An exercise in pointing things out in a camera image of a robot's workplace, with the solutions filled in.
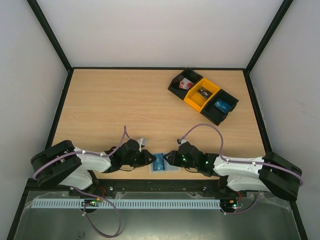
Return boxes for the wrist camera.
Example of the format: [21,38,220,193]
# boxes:
[177,138,188,147]
[137,138,147,152]

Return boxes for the white slotted cable duct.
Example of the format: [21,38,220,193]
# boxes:
[31,198,221,210]

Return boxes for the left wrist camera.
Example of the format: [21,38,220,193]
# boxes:
[137,138,147,152]

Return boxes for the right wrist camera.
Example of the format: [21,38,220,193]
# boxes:
[177,138,188,147]

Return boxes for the black bin with red card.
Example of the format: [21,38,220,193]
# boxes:
[168,67,203,100]

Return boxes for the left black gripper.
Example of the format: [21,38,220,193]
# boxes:
[122,149,157,168]

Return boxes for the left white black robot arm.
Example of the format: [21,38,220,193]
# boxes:
[30,138,156,194]

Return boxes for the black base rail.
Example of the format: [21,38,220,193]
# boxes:
[84,178,239,199]

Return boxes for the dark card in yellow bin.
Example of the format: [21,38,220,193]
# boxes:
[197,87,212,100]

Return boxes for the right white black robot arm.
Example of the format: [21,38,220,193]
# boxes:
[164,141,302,201]

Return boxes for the blue VIP credit card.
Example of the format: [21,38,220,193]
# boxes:
[214,99,231,114]

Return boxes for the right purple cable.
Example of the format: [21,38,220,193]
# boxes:
[179,123,305,216]

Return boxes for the black bin with blue card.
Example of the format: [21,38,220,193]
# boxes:
[200,89,239,126]

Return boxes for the yellow bin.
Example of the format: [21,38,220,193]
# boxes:
[183,77,221,113]

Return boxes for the red white card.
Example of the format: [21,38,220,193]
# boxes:
[178,78,194,90]

